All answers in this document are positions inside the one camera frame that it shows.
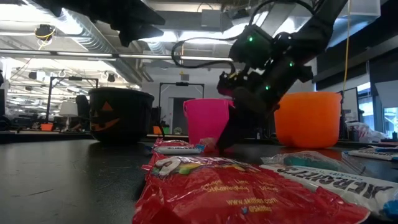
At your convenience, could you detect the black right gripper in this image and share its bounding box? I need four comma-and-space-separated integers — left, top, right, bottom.
216, 52, 314, 154

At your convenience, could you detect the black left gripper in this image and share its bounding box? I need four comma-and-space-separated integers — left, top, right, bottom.
30, 0, 166, 48

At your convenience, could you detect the red Skittles candy pack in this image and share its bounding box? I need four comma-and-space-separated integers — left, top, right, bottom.
153, 138, 196, 150
132, 155, 371, 224

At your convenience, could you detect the clear bag teal candy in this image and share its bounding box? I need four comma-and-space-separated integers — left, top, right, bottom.
260, 151, 368, 177

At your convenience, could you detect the pink plastic bucket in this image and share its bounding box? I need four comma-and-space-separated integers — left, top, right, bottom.
182, 98, 234, 147

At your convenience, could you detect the long ceiling light bar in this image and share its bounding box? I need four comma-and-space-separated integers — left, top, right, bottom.
0, 49, 234, 63

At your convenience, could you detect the orange plastic bucket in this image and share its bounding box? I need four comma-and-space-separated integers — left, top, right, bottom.
273, 91, 343, 149

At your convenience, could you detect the black jack-o-lantern bucket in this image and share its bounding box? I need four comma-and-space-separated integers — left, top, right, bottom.
88, 86, 155, 144

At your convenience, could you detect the white shade lamp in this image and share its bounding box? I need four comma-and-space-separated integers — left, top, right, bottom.
58, 101, 78, 132

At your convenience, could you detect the white plastic bag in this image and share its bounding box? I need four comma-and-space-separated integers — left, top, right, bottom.
346, 121, 388, 143

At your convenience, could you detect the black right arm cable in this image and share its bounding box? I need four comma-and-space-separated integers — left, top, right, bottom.
170, 0, 315, 74

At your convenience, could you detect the yellow cord with tag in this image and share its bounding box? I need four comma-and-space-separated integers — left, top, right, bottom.
179, 42, 185, 75

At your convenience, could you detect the black rectangular frame stand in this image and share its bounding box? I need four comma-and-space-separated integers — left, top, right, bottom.
158, 82, 205, 108
46, 76, 100, 124

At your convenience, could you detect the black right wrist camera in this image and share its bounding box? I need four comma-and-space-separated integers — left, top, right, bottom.
229, 24, 275, 70

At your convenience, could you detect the yellow cable ceiling reel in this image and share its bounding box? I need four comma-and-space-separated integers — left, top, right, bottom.
34, 24, 57, 43

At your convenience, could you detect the white board black frame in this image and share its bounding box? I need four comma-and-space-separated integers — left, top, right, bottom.
341, 87, 360, 123

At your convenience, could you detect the silver rectangular air duct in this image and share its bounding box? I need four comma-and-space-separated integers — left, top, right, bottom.
223, 0, 382, 50

